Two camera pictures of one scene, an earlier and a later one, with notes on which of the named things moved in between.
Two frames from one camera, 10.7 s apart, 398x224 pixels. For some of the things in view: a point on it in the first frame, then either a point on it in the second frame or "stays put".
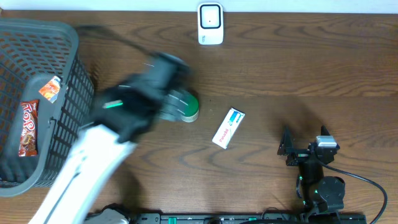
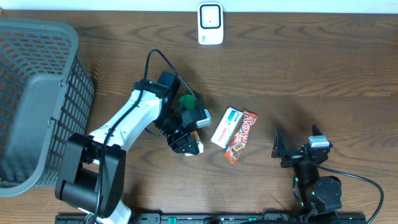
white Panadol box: (228, 128) stays put
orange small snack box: (50, 90) → (200, 145)
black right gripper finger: (324, 130) → (316, 131)
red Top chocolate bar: (29, 121) → (237, 147)
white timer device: (210, 23) stays put
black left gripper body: (157, 106) → (176, 134)
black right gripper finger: (286, 145) → (279, 147)
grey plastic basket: (32, 53) stays put
